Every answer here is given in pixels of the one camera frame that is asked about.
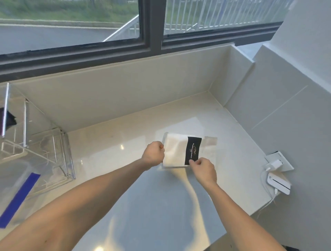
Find white metal railing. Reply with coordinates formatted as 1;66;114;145
102;0;293;42

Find person's left hand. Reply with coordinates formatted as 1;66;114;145
141;141;166;171

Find black plastic bag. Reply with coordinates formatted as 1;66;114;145
0;107;17;129

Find white plug adapter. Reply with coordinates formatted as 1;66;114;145
266;159;284;171

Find white pouch with black label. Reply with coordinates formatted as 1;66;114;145
162;132;218;170

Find dark window frame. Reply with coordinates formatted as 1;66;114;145
0;0;295;83

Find clear container with blue clips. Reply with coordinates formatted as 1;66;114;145
0;155;65;229

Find white wire dish rack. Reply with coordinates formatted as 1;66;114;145
0;82;76;192

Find person's left forearm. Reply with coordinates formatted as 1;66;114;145
0;159;150;251

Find person's right hand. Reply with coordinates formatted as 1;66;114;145
189;157;218;189

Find person's right forearm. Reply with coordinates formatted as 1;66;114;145
207;178;288;251

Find thin white charger cable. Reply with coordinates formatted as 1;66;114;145
256;168;279;220

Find white wall socket plate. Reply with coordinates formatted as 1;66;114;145
264;151;294;172

